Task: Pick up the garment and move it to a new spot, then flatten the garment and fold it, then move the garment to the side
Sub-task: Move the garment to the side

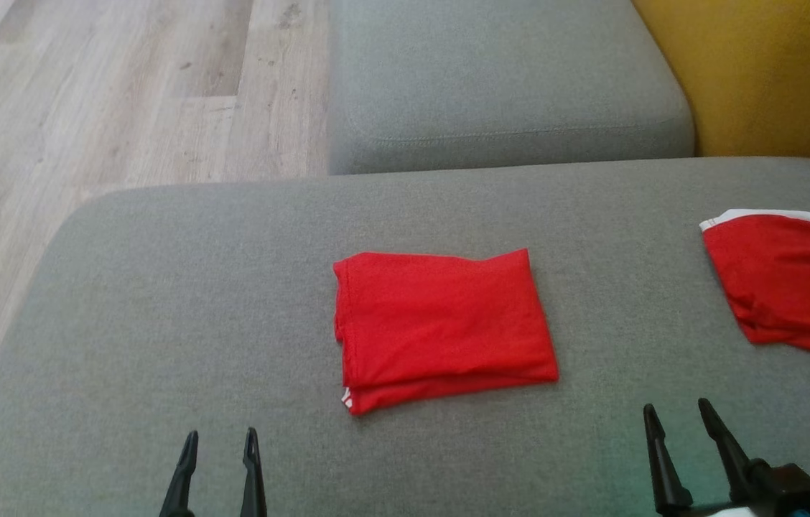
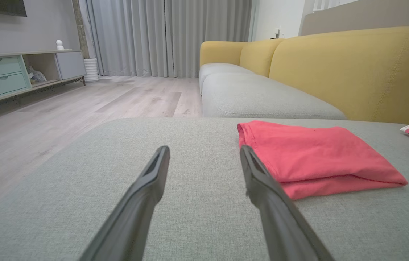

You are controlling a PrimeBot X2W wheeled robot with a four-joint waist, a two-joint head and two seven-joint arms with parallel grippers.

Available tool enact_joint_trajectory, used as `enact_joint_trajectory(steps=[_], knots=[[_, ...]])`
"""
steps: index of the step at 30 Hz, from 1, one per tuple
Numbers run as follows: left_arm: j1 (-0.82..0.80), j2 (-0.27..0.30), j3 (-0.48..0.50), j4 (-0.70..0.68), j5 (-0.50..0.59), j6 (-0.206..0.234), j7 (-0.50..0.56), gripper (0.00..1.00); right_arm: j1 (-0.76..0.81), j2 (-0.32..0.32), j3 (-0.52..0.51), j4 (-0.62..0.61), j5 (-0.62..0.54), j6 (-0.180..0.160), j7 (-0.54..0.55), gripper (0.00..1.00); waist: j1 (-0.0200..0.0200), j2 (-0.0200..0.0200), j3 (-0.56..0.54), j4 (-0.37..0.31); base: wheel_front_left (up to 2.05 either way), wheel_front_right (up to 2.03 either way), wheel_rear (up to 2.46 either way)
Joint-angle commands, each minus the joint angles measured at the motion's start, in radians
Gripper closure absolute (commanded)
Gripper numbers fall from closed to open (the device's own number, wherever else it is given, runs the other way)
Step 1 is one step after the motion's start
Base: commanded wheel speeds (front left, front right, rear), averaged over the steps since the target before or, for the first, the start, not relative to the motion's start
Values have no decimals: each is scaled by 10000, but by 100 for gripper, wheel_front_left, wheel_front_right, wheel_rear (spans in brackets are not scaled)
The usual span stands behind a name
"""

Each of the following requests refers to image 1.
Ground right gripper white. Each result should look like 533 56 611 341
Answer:
643 399 810 517

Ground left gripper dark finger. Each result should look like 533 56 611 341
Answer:
159 431 200 517
239 427 269 517

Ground red shorts with white waistband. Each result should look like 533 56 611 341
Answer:
699 209 810 354

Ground red shirt with white sleeves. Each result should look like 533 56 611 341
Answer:
333 248 560 416

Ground grey sofa seat cushion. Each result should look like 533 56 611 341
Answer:
0 157 810 517

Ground yellow cushion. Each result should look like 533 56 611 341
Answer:
631 0 810 170

